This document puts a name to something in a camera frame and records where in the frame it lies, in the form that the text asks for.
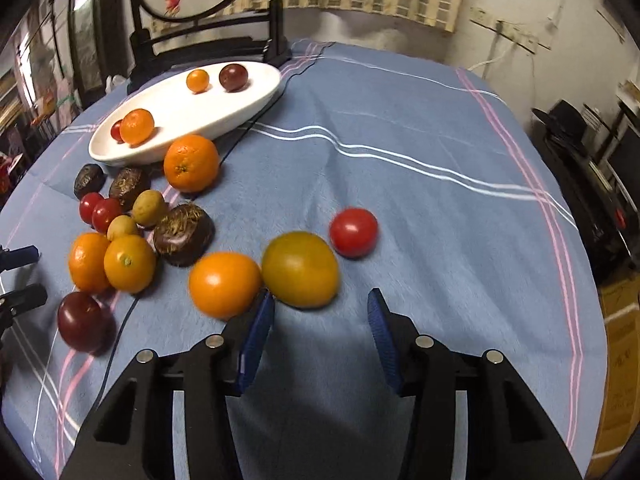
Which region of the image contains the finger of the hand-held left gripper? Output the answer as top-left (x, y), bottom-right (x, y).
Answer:
top-left (0, 245), bottom-right (41, 271)
top-left (0, 284), bottom-right (49, 318)

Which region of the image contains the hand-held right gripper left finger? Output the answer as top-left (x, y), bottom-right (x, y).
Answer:
top-left (60, 289), bottom-right (277, 480)

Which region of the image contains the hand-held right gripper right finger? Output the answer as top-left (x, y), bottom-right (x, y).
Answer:
top-left (366, 288), bottom-right (583, 480)

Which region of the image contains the large dark purple plum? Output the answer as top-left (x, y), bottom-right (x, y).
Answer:
top-left (57, 291), bottom-right (107, 353)

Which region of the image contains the smooth orange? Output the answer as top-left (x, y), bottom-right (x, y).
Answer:
top-left (188, 252), bottom-right (263, 320)

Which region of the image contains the yellow-green tomato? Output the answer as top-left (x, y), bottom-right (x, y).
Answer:
top-left (261, 231), bottom-right (341, 309)

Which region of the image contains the yellow-green longan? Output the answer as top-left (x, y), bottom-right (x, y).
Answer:
top-left (131, 189), bottom-right (168, 227)
top-left (107, 215), bottom-right (141, 242)

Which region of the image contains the large orange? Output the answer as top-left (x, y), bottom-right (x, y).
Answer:
top-left (163, 134), bottom-right (221, 194)

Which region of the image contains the white oval plate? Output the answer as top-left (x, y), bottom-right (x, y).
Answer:
top-left (88, 61), bottom-right (282, 166)

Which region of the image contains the blue striped tablecloth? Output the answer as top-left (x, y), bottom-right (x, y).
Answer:
top-left (0, 40), bottom-right (608, 480)

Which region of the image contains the framed painting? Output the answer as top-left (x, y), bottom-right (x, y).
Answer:
top-left (67, 0), bottom-right (108, 106)

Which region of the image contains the small dark purple plum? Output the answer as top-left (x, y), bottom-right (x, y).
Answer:
top-left (219, 63), bottom-right (249, 93)

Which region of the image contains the black hat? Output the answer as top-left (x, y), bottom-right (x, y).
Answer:
top-left (531, 100), bottom-right (591, 156)

